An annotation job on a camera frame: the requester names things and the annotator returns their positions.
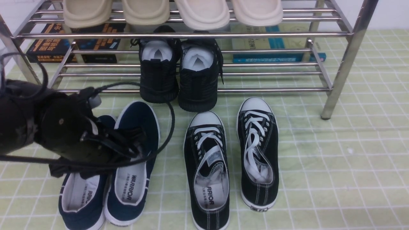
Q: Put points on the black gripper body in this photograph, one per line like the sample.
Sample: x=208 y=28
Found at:
x=85 y=144

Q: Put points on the beige teal book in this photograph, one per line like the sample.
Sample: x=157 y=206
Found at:
x=271 y=42

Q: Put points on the beige slipper far left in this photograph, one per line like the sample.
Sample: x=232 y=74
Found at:
x=86 y=13

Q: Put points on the black textured shoe left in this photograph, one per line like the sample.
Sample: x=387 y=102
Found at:
x=158 y=64

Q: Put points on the navy canvas shoe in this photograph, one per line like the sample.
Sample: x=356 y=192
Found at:
x=81 y=201
x=126 y=197

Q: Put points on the black textured shoe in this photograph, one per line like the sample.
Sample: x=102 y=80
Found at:
x=201 y=65
x=158 y=64

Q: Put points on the black laced sneaker right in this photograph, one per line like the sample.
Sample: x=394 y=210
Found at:
x=258 y=135

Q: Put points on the cream slipper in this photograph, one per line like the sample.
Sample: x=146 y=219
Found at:
x=204 y=14
x=258 y=13

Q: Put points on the black laced sneaker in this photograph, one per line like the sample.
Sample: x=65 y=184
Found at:
x=258 y=135
x=207 y=170

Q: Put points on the black textured shoe right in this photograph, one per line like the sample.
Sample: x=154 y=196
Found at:
x=201 y=65

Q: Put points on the blue book under rack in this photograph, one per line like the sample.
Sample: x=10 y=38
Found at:
x=267 y=58

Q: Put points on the black orange book left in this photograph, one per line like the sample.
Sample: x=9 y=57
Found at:
x=50 y=50

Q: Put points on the beige slipper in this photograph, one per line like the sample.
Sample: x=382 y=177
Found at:
x=86 y=13
x=146 y=12

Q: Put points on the cream slipper far right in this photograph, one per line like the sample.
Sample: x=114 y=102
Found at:
x=258 y=13

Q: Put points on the black laced sneaker left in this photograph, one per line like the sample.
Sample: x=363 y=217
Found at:
x=207 y=170

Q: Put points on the silver metal shoe rack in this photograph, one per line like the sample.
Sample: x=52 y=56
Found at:
x=327 y=20

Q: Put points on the green checkered tablecloth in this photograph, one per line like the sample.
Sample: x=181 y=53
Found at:
x=346 y=173

